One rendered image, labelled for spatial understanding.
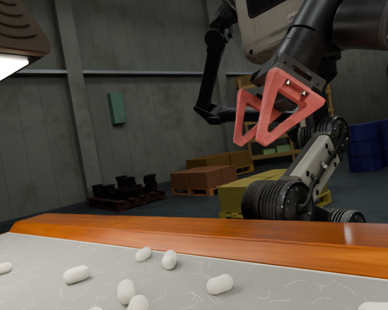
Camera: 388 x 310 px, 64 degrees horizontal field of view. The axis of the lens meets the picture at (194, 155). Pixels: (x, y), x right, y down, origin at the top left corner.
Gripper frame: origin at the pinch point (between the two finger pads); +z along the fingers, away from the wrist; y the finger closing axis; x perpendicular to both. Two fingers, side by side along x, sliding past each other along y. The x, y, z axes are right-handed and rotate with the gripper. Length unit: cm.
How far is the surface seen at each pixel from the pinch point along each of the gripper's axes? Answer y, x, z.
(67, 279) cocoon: 8.2, 11.0, 29.9
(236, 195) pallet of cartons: 264, -85, 7
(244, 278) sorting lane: -1.1, -7.9, 15.6
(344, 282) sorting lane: -6.8, -15.4, 9.4
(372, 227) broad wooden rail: 0.1, -20.8, 1.7
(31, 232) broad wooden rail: 49, 26, 43
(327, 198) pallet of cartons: 282, -183, -41
